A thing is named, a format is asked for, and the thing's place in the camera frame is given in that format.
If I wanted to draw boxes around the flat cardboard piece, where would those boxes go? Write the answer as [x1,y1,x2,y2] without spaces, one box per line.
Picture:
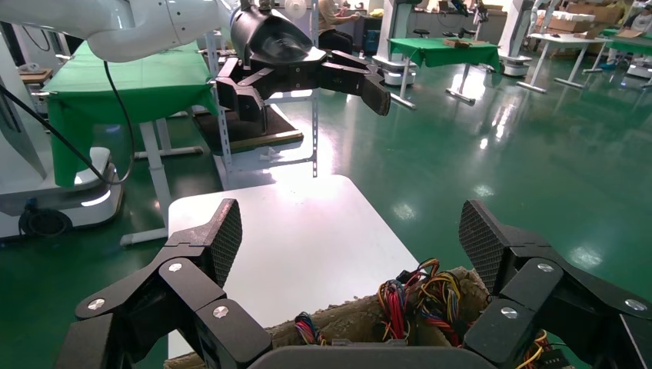
[441,37,487,50]

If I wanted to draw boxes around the seated person in tan shirt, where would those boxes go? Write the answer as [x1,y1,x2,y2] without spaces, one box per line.
[318,0,361,55]

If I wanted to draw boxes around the worn brown cardboard box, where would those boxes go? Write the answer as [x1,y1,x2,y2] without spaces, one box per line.
[164,266,493,369]

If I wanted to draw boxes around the green table cloth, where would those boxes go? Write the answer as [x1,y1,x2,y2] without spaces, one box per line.
[45,40,220,189]
[602,28,652,58]
[388,36,504,74]

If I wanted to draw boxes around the small wooden table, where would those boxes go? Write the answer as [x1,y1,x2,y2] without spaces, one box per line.
[19,67,55,87]

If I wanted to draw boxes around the brown shelf board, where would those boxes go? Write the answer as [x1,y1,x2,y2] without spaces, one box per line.
[192,103,305,155]

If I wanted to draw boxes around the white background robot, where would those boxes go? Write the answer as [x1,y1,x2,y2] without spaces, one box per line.
[372,0,420,87]
[497,0,537,78]

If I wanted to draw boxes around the grey metal shelf rack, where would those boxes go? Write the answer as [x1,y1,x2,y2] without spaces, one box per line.
[205,0,321,180]

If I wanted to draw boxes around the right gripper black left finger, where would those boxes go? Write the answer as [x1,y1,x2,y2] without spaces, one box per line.
[75,198,272,369]

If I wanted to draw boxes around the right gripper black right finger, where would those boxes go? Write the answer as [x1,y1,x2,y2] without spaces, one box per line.
[458,198,652,369]

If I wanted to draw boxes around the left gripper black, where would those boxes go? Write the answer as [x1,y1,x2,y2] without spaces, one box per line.
[215,7,393,135]

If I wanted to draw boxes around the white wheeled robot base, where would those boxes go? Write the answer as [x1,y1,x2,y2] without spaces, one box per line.
[0,48,125,241]

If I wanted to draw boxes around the black cable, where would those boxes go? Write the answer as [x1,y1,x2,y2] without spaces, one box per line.
[0,60,137,187]

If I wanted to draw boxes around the white table frame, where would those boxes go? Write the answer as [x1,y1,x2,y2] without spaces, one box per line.
[390,61,477,111]
[118,118,205,248]

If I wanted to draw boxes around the multicoloured wire bundle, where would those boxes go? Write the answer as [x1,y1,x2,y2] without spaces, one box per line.
[377,258,485,348]
[515,330,567,369]

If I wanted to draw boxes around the stacked cardboard boxes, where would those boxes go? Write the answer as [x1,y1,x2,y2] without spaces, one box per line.
[537,4,625,35]

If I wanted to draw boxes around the white table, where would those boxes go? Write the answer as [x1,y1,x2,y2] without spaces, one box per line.
[515,32,614,95]

